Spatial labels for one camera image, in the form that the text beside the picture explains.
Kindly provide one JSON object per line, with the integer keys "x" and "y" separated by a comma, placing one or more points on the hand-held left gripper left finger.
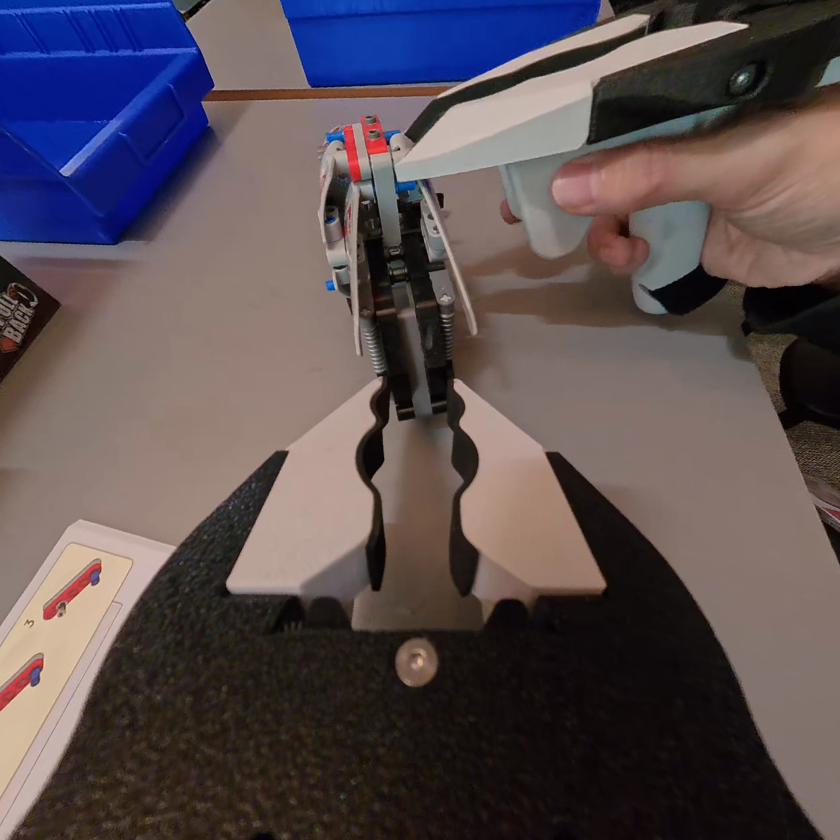
{"x": 308, "y": 525}

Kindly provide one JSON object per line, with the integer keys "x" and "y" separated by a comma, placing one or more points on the person's right hand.
{"x": 774, "y": 197}

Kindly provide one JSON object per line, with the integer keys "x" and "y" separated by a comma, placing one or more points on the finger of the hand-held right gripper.
{"x": 558, "y": 49}
{"x": 512, "y": 131}

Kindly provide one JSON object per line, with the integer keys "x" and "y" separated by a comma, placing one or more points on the red white packet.
{"x": 830, "y": 512}

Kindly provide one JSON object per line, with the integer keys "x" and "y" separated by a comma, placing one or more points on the toy truck chassis model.
{"x": 400, "y": 315}

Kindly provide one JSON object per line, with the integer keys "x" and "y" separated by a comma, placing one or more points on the black toy set box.
{"x": 19, "y": 315}

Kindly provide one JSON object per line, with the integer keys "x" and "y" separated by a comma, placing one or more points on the building instruction booklet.
{"x": 59, "y": 623}

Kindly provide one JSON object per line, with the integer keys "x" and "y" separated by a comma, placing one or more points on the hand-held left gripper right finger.
{"x": 525, "y": 525}

